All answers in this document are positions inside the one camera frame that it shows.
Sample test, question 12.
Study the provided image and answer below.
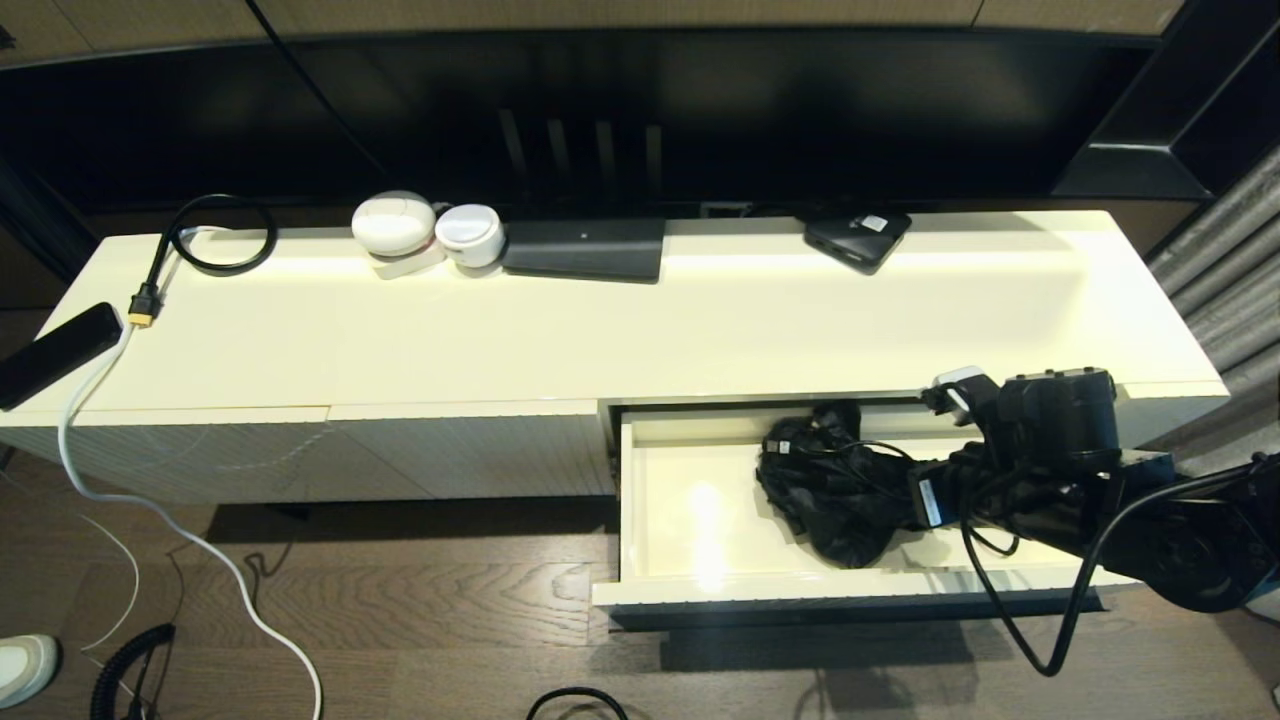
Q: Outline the small black box with sticker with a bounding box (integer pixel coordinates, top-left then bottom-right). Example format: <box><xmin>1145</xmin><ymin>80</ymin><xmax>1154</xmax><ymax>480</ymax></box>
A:
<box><xmin>803</xmin><ymin>208</ymin><xmax>913</xmax><ymax>275</ymax></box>

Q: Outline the short black USB cable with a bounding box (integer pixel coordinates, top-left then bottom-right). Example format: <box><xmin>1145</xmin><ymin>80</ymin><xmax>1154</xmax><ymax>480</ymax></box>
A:
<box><xmin>765</xmin><ymin>405</ymin><xmax>921</xmax><ymax>481</ymax></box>

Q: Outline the large white round device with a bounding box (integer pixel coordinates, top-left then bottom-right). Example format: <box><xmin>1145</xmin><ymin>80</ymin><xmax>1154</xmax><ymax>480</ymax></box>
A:
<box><xmin>351</xmin><ymin>190</ymin><xmax>438</xmax><ymax>261</ymax></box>

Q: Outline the black flat screen TV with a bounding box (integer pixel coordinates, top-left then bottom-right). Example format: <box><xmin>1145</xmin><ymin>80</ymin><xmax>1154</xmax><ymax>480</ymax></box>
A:
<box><xmin>0</xmin><ymin>30</ymin><xmax>1161</xmax><ymax>215</ymax></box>

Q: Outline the white shoe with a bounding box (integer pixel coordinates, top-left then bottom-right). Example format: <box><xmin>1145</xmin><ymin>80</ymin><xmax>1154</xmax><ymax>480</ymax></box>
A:
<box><xmin>0</xmin><ymin>634</ymin><xmax>61</xmax><ymax>709</ymax></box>

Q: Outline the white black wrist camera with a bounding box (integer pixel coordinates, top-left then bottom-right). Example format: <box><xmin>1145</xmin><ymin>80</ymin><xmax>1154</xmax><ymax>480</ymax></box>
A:
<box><xmin>920</xmin><ymin>365</ymin><xmax>1001</xmax><ymax>429</ymax></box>

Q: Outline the black cable with yellow plug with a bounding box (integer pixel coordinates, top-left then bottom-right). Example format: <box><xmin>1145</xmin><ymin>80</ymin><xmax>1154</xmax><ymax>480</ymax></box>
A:
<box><xmin>128</xmin><ymin>193</ymin><xmax>279</xmax><ymax>328</ymax></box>

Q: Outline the flat black set-top box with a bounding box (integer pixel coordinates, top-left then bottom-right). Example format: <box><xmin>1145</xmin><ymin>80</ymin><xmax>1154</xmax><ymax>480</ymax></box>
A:
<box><xmin>502</xmin><ymin>218</ymin><xmax>666</xmax><ymax>284</ymax></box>

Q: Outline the white cabinet drawer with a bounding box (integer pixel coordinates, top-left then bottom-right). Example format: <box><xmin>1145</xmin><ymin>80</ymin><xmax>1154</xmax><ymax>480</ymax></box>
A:
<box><xmin>590</xmin><ymin>398</ymin><xmax>1141</xmax><ymax>631</ymax></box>

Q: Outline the black umbrella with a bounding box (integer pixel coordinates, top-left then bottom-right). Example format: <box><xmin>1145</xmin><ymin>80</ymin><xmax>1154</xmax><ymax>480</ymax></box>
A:
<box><xmin>755</xmin><ymin>400</ymin><xmax>1021</xmax><ymax>571</ymax></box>

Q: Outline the thick white power cable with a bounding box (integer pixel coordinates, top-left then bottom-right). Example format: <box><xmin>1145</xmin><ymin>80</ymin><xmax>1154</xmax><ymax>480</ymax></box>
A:
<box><xmin>56</xmin><ymin>226</ymin><xmax>324</xmax><ymax>720</ymax></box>

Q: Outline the black wall shelf frame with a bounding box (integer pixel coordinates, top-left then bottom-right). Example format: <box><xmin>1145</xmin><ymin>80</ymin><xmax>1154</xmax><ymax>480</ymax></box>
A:
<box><xmin>1050</xmin><ymin>0</ymin><xmax>1280</xmax><ymax>199</ymax></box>

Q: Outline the black coiled cable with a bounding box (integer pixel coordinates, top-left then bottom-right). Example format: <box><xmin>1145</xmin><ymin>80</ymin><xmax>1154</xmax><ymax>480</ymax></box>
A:
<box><xmin>90</xmin><ymin>624</ymin><xmax>178</xmax><ymax>720</ymax></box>

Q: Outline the grey curtain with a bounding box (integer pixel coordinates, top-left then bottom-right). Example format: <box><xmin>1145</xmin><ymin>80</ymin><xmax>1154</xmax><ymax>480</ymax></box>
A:
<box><xmin>1145</xmin><ymin>140</ymin><xmax>1280</xmax><ymax>623</ymax></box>

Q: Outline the thin white cable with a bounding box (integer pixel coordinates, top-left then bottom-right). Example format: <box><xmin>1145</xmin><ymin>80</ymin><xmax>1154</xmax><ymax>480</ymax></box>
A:
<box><xmin>0</xmin><ymin>468</ymin><xmax>143</xmax><ymax>653</ymax></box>

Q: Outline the white flat device base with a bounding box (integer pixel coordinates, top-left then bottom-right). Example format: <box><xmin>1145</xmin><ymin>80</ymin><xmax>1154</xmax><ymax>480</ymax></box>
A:
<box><xmin>371</xmin><ymin>243</ymin><xmax>448</xmax><ymax>280</ymax></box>

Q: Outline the small white round device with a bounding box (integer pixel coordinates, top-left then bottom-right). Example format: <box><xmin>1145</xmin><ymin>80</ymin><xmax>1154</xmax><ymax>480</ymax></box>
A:
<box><xmin>435</xmin><ymin>203</ymin><xmax>505</xmax><ymax>268</ymax></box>

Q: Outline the black looped floor cable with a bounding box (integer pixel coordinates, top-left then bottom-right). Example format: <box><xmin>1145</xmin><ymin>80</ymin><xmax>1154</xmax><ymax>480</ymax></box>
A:
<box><xmin>526</xmin><ymin>686</ymin><xmax>629</xmax><ymax>720</ymax></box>

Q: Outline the white cream TV cabinet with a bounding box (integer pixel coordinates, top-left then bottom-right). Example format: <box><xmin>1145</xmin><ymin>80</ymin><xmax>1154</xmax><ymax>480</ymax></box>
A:
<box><xmin>0</xmin><ymin>208</ymin><xmax>1233</xmax><ymax>504</ymax></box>

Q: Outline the long black rectangular device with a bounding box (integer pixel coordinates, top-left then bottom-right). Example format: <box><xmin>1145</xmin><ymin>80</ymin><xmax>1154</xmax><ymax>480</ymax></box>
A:
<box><xmin>0</xmin><ymin>301</ymin><xmax>124</xmax><ymax>411</ymax></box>

